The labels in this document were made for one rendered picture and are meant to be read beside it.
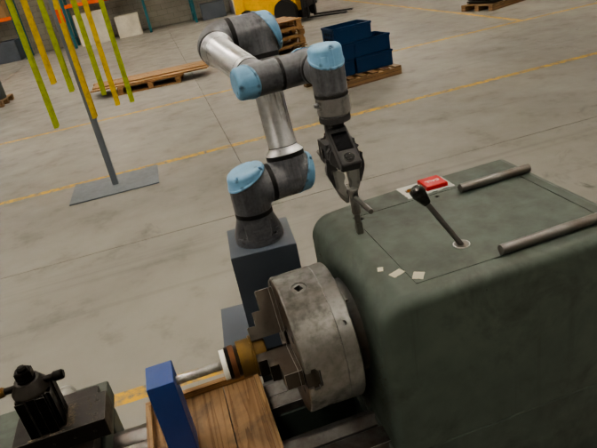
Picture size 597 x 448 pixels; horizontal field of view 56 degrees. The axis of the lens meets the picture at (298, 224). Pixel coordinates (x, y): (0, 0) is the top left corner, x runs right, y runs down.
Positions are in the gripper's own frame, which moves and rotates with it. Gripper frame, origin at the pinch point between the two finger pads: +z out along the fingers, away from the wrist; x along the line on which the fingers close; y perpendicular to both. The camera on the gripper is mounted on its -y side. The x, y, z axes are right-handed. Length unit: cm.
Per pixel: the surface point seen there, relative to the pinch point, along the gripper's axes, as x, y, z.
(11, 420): 95, 13, 41
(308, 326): 20.0, -23.3, 14.2
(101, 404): 68, -4, 31
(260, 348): 29.9, -13.9, 22.7
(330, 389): 19.1, -27.7, 27.9
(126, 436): 67, 1, 47
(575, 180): -236, 203, 134
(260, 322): 28.2, -10.0, 18.8
